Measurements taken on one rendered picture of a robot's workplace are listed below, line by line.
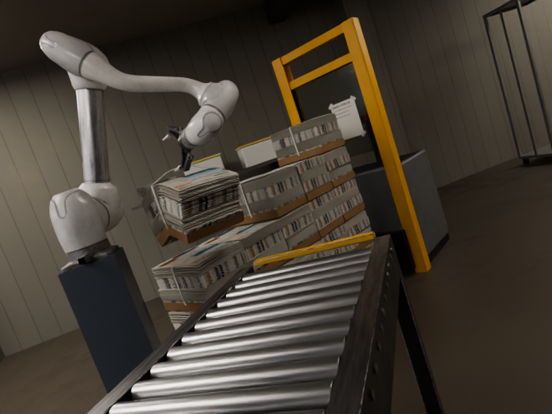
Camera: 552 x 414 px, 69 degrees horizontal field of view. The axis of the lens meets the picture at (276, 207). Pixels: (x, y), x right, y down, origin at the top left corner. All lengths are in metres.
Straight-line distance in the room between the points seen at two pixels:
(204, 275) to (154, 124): 3.40
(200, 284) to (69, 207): 0.60
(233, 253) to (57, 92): 3.71
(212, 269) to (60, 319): 3.69
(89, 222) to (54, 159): 3.53
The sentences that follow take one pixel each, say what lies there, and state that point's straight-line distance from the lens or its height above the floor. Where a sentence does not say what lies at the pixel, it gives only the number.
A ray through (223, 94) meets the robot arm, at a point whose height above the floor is 1.43.
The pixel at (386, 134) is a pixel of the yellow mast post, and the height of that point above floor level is 1.04.
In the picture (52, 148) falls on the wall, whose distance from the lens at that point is 5.12.
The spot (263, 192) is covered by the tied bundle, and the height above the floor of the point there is 0.98.
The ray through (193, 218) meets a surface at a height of 1.02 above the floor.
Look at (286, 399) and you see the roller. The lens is 0.69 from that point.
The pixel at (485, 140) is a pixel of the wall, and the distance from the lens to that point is 6.46.
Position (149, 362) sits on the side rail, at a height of 0.80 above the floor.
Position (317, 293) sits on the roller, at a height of 0.79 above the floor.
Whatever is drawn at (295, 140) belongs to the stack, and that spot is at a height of 1.20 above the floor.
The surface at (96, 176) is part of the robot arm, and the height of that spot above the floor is 1.30.
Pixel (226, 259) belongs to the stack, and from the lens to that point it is 1.83.
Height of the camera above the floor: 1.15
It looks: 7 degrees down
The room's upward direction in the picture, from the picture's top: 19 degrees counter-clockwise
